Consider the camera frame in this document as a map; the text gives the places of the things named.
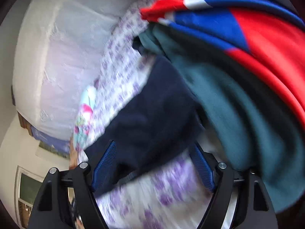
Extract white framed window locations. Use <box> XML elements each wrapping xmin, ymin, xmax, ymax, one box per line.
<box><xmin>14</xmin><ymin>166</ymin><xmax>43</xmax><ymax>228</ymax></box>

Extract navy blue pants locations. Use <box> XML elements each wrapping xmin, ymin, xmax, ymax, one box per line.
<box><xmin>85</xmin><ymin>56</ymin><xmax>203</xmax><ymax>196</ymax></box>

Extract blue landscape wall poster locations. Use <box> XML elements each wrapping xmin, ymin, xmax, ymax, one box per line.
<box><xmin>30</xmin><ymin>126</ymin><xmax>70</xmax><ymax>159</ymax></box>

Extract dark teal garment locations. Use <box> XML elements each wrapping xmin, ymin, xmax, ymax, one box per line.
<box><xmin>132</xmin><ymin>24</ymin><xmax>304</xmax><ymax>212</ymax></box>

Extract folded teal pink floral blanket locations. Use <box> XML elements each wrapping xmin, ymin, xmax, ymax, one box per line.
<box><xmin>73</xmin><ymin>85</ymin><xmax>97</xmax><ymax>152</ymax></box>

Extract red blue white garment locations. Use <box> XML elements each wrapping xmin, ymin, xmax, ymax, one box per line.
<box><xmin>140</xmin><ymin>0</ymin><xmax>304</xmax><ymax>123</ymax></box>

